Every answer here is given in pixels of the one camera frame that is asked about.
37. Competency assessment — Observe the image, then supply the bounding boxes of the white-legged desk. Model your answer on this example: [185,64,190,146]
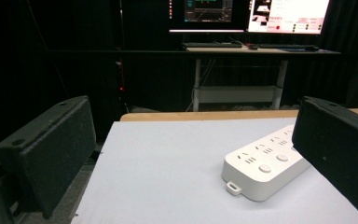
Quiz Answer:
[180,46,343,112]

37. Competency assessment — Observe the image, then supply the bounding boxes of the dark computer monitor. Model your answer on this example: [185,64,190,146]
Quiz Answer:
[168,0,252,34]

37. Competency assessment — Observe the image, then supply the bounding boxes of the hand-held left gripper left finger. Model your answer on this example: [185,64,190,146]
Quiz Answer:
[0,95,98,220]

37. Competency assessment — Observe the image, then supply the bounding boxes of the black keyboard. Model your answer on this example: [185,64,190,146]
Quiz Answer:
[256,43,308,49]
[181,41,244,49]

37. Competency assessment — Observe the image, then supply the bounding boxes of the bright computer monitor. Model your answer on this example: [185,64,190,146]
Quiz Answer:
[247,0,332,35]

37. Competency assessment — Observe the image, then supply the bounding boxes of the white power strip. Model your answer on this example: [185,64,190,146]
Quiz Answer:
[220,124,312,203]

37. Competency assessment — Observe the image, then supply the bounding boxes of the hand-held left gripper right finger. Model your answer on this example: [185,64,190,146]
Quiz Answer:
[291,95,358,214]

